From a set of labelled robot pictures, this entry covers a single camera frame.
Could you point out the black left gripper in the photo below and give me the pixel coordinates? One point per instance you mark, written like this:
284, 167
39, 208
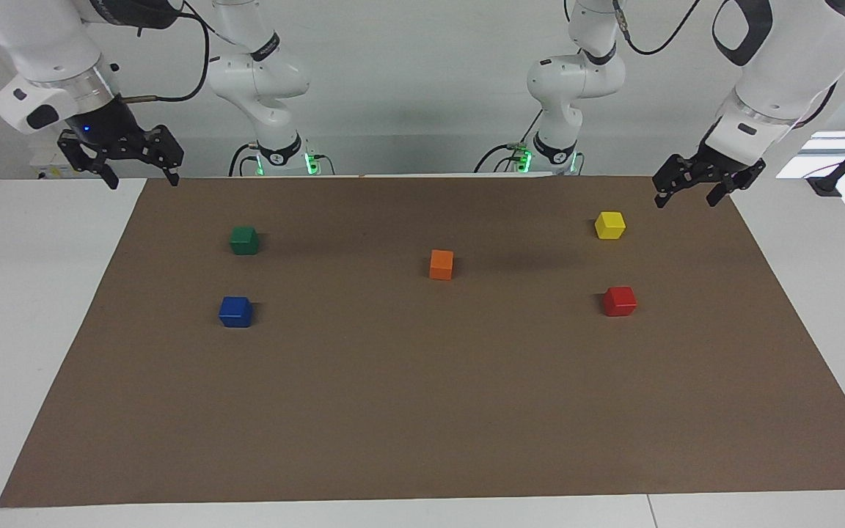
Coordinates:
716, 163

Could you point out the brown paper table mat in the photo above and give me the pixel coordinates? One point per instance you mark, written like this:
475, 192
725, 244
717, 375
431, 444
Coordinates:
422, 396

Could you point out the green wooden block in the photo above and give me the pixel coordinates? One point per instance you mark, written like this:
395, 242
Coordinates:
243, 240

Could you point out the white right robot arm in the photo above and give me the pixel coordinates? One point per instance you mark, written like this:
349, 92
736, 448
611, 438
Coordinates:
48, 44

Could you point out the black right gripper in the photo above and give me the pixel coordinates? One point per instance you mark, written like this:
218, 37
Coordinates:
111, 128

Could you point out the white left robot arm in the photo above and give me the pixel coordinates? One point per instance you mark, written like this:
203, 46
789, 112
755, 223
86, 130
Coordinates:
782, 66

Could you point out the yellow wooden block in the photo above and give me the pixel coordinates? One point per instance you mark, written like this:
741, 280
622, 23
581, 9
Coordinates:
609, 225

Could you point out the orange wooden block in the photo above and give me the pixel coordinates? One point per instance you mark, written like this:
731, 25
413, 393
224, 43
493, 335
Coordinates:
441, 265

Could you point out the blue wooden block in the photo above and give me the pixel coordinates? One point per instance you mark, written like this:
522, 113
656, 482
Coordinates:
235, 312

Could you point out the red wooden block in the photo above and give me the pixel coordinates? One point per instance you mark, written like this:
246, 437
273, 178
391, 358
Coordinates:
619, 301

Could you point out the white wall socket box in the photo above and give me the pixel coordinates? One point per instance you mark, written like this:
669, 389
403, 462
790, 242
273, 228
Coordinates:
48, 163

